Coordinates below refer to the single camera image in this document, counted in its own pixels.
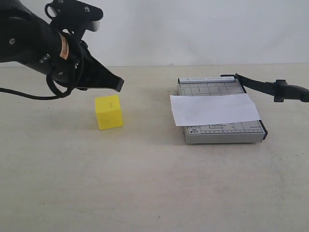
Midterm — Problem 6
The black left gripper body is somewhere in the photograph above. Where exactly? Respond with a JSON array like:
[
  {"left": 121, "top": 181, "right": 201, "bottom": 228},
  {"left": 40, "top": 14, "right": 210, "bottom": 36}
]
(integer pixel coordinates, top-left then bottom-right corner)
[{"left": 46, "top": 40, "right": 97, "bottom": 91}]

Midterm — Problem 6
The yellow cube block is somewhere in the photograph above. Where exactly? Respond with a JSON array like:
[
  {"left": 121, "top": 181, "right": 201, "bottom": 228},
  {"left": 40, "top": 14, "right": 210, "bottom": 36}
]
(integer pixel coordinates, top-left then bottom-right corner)
[{"left": 95, "top": 95, "right": 124, "bottom": 130}]

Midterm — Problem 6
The white paper sheet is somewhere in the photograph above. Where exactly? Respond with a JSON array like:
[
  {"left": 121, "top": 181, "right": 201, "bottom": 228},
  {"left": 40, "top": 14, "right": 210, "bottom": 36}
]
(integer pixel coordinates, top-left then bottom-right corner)
[{"left": 170, "top": 94, "right": 261, "bottom": 126}]

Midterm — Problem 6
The black cutter blade arm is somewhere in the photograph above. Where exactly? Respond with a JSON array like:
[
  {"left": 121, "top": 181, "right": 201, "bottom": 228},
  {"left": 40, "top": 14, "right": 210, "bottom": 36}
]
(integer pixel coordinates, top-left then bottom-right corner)
[{"left": 235, "top": 74, "right": 309, "bottom": 103}]

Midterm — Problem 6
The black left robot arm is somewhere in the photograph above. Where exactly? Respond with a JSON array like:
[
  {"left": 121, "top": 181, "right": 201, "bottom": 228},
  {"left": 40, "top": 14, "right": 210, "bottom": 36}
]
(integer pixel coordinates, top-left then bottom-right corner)
[{"left": 0, "top": 0, "right": 124, "bottom": 94}]

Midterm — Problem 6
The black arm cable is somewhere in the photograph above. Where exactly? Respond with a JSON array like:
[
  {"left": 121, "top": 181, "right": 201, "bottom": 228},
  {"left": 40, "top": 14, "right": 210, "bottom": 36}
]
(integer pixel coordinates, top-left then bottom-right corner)
[{"left": 0, "top": 29, "right": 85, "bottom": 100}]

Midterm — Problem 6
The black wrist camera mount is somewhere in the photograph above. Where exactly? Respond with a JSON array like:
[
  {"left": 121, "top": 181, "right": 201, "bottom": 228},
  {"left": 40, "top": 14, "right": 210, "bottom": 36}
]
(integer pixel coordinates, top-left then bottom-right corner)
[{"left": 44, "top": 0, "right": 103, "bottom": 40}]

